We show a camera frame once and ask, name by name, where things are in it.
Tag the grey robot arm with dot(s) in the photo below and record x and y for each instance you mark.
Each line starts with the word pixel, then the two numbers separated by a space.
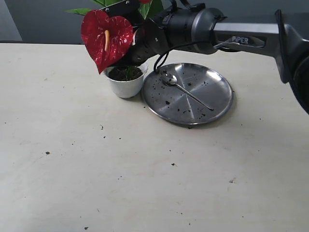
pixel 198 29

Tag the white plastic flower pot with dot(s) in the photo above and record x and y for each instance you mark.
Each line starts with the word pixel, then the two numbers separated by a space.
pixel 126 82

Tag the steel spork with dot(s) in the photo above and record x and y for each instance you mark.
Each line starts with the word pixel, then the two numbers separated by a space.
pixel 171 80

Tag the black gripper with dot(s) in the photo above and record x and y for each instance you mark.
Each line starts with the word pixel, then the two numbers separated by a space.
pixel 136 55

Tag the artificial red anthurium plant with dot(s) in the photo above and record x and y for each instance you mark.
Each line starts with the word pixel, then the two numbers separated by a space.
pixel 108 39

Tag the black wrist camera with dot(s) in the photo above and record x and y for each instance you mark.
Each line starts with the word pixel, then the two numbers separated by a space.
pixel 128 9

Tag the round steel plate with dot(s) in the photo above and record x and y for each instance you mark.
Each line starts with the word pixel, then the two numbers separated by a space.
pixel 200 96

